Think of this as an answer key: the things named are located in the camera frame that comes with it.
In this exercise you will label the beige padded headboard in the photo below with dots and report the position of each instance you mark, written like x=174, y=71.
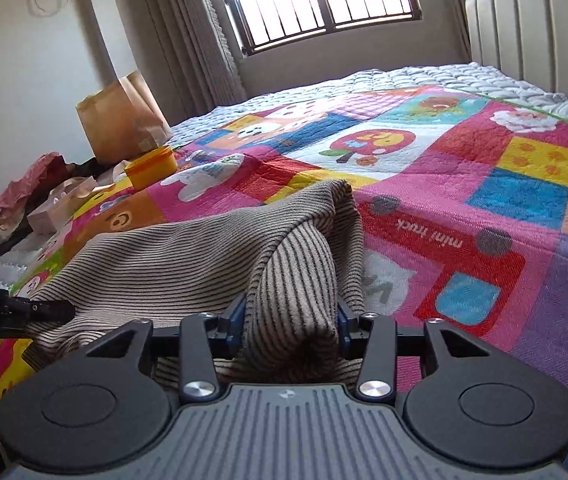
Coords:
x=524, y=39

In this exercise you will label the grey left curtain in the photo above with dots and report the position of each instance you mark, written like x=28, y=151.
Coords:
x=200, y=61

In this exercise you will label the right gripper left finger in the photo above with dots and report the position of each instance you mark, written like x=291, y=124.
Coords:
x=231, y=328

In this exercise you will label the white quilted bedspread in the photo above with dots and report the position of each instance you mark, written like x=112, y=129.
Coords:
x=484, y=80

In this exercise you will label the colourful cartoon patchwork mat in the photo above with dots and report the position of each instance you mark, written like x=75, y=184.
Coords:
x=463, y=201

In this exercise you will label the pink gift bag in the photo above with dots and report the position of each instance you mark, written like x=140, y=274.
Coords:
x=61, y=204

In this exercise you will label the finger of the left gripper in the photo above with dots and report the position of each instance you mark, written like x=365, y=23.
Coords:
x=22, y=311

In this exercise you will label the red plastic bag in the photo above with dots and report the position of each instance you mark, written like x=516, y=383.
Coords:
x=48, y=171

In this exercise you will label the brown paper bag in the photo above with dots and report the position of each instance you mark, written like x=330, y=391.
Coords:
x=123, y=121

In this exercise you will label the orange yellow plastic container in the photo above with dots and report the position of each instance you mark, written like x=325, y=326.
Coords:
x=151, y=167

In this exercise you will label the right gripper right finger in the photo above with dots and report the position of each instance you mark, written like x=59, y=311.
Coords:
x=349, y=333

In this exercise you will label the brown striped knit garment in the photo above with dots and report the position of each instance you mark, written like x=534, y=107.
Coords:
x=294, y=261

